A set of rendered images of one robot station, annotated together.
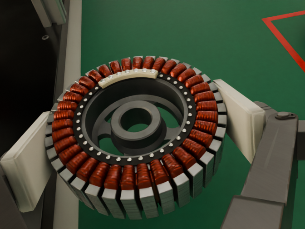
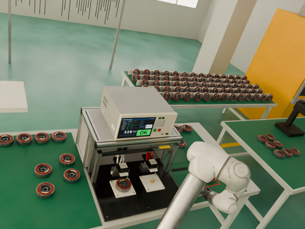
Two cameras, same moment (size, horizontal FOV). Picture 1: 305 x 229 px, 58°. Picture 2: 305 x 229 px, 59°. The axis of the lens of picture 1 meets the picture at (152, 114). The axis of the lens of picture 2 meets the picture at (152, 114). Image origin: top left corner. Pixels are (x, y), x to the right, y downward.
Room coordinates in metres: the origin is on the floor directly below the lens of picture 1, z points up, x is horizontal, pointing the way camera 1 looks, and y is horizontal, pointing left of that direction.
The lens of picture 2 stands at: (-0.95, 1.26, 2.25)
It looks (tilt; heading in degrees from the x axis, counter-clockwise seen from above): 30 degrees down; 327
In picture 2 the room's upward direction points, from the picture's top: 18 degrees clockwise
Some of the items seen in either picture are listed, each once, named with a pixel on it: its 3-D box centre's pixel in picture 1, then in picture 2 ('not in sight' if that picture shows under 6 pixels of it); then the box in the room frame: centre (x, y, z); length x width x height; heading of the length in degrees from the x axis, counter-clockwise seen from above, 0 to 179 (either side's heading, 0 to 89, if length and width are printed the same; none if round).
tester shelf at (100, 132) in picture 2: not in sight; (131, 124); (0.57, 0.43, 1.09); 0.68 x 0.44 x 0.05; 92
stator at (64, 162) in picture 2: not in sight; (66, 159); (0.59, 0.87, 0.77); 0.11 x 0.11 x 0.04
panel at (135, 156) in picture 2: not in sight; (129, 147); (0.51, 0.42, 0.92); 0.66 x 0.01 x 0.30; 92
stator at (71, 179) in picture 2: not in sight; (71, 175); (0.42, 0.86, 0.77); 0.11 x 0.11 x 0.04
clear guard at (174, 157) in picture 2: not in sight; (169, 155); (0.26, 0.23, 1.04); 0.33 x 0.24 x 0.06; 2
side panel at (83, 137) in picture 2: not in sight; (83, 139); (0.64, 0.75, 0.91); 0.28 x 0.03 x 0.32; 2
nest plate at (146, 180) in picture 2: not in sight; (152, 182); (0.26, 0.30, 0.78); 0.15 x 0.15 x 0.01; 2
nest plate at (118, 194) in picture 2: not in sight; (122, 187); (0.25, 0.54, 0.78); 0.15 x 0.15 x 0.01; 2
